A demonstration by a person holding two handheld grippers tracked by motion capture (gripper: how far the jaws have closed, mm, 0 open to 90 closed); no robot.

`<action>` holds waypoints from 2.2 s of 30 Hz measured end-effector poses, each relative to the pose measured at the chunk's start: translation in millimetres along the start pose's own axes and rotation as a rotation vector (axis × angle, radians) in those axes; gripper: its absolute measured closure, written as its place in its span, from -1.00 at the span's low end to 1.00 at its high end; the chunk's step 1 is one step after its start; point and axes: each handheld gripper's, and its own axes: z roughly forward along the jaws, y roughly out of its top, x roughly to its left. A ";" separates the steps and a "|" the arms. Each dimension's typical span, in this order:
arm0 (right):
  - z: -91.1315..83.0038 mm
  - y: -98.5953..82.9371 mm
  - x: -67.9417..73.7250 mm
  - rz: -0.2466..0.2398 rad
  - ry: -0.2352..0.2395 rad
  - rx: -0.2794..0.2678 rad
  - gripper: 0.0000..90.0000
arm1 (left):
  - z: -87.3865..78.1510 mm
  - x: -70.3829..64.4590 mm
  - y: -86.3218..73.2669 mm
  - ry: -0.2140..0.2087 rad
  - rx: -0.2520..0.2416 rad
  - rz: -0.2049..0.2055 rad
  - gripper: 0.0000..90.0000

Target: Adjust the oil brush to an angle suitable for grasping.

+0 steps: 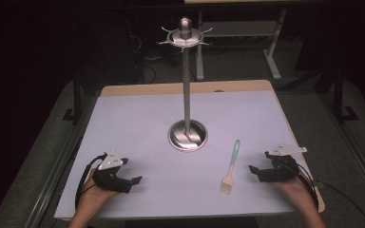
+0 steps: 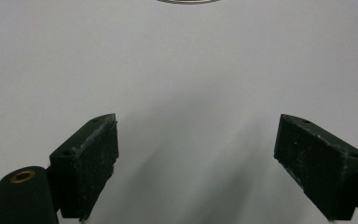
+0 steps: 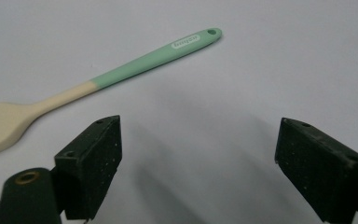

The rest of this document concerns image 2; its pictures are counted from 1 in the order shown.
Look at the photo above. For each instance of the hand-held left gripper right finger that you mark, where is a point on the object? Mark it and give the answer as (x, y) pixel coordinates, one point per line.
(320, 165)

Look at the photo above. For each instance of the round metal rim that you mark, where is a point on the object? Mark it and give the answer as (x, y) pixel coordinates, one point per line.
(188, 1)

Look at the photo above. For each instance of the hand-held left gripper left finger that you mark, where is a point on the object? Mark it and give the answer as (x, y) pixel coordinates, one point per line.
(84, 168)

